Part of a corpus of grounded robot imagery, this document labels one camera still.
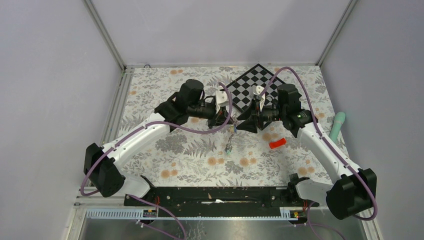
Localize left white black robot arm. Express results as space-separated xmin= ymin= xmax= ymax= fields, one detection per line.
xmin=79 ymin=79 xmax=233 ymax=206

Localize mint green cylinder handle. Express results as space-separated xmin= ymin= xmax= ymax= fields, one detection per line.
xmin=329 ymin=111 xmax=346 ymax=143

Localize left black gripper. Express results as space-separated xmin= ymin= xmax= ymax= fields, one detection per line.
xmin=188 ymin=101 xmax=234 ymax=129

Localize large grey metal keyring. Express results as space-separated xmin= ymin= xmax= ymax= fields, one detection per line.
xmin=224 ymin=124 xmax=237 ymax=155

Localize red plastic block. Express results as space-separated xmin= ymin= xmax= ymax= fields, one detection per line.
xmin=268 ymin=137 xmax=287 ymax=149

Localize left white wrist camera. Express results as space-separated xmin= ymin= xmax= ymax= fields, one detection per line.
xmin=215 ymin=90 xmax=230 ymax=113

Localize purple cable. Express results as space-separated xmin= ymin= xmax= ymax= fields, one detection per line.
xmin=79 ymin=82 xmax=234 ymax=240
xmin=261 ymin=66 xmax=379 ymax=240

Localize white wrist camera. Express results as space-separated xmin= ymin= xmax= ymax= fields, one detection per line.
xmin=215 ymin=90 xmax=230 ymax=113
xmin=251 ymin=85 xmax=266 ymax=111

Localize black white checkerboard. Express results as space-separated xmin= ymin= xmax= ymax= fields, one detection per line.
xmin=226 ymin=63 xmax=274 ymax=112

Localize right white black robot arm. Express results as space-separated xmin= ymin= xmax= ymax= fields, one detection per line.
xmin=237 ymin=83 xmax=378 ymax=221

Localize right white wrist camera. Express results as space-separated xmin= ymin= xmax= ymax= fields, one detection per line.
xmin=251 ymin=85 xmax=266 ymax=111

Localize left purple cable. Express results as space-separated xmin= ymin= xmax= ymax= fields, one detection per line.
xmin=79 ymin=82 xmax=234 ymax=240

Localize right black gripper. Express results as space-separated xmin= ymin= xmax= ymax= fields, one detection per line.
xmin=236 ymin=98 xmax=286 ymax=134

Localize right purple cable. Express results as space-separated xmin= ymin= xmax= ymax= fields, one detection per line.
xmin=261 ymin=66 xmax=379 ymax=240

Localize floral table mat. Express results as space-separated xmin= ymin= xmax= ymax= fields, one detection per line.
xmin=117 ymin=66 xmax=331 ymax=187

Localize white slotted cable duct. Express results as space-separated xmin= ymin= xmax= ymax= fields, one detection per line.
xmin=85 ymin=207 xmax=298 ymax=221

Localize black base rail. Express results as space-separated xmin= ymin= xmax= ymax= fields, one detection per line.
xmin=142 ymin=186 xmax=307 ymax=214

